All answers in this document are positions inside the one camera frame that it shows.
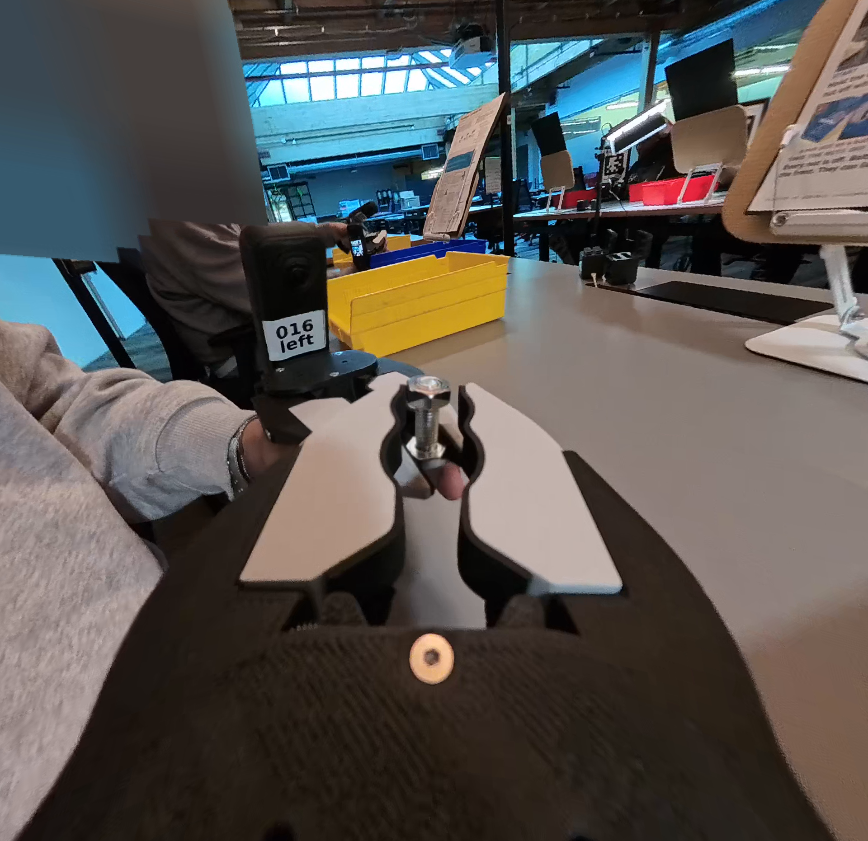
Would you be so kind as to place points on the red plastic bin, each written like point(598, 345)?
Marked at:
point(580, 198)
point(678, 190)

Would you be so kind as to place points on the black desk strip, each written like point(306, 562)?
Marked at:
point(712, 302)

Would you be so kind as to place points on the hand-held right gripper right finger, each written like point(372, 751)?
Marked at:
point(536, 502)

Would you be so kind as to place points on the person's left hand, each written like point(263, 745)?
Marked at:
point(261, 451)

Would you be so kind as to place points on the tag marker on black pole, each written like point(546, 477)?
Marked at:
point(614, 166)

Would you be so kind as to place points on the cardboard instruction board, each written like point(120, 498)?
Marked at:
point(468, 170)

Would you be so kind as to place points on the white board stand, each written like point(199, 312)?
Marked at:
point(800, 339)

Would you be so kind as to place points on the silver bolt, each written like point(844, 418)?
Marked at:
point(426, 426)

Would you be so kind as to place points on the ceiling projector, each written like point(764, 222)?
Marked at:
point(471, 48)

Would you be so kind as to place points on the black steel column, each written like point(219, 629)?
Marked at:
point(505, 109)

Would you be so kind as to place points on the printed instruction sheet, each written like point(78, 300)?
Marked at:
point(827, 122)

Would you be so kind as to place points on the black office chair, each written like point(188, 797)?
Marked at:
point(234, 343)

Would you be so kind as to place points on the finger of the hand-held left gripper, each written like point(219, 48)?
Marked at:
point(413, 475)
point(332, 407)

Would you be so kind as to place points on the blue plastic bin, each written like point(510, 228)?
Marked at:
point(434, 251)

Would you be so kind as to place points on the white light bar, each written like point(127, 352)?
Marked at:
point(634, 126)

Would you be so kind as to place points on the yellow plastic bin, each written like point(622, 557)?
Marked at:
point(366, 248)
point(420, 299)

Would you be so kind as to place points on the beige board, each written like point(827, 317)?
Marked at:
point(709, 139)
point(557, 170)

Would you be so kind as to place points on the wooden desk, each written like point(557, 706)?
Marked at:
point(624, 210)

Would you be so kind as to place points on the grey desk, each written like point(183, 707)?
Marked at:
point(678, 482)

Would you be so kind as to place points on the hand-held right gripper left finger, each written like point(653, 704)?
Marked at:
point(325, 502)

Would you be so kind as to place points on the wooden instruction board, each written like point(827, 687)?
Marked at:
point(753, 143)

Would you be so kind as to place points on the person's grey sweatshirt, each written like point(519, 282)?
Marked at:
point(54, 617)

